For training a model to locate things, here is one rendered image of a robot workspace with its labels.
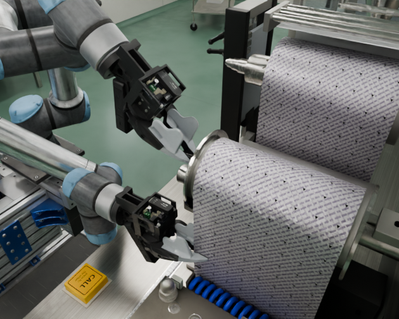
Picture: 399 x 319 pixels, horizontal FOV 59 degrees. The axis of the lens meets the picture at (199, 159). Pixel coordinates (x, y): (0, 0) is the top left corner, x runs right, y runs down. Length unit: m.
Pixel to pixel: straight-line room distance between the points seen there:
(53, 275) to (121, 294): 0.99
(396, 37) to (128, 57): 0.43
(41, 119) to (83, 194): 0.61
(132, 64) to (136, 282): 0.53
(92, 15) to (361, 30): 0.44
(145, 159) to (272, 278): 2.15
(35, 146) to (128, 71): 0.40
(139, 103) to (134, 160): 2.11
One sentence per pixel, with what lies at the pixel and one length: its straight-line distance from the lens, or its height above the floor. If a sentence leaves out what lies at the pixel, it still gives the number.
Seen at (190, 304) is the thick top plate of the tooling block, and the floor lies 1.03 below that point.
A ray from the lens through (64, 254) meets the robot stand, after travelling 1.91.
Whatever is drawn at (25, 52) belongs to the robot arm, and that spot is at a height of 1.42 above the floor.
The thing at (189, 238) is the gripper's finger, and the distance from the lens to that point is 0.70.
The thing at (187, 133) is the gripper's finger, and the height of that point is 1.30.
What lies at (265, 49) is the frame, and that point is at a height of 1.32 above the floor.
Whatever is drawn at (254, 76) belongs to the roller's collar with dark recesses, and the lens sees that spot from 0.75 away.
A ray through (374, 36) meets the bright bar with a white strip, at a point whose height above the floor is 1.45.
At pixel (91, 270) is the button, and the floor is 0.92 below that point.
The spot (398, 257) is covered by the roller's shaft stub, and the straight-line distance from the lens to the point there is 0.56.
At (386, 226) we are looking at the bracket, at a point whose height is 1.29.
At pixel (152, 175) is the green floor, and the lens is 2.53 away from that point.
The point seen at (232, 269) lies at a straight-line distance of 0.66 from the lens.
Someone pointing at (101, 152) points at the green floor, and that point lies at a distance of 2.83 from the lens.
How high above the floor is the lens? 1.65
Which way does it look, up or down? 38 degrees down
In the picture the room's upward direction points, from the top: straight up
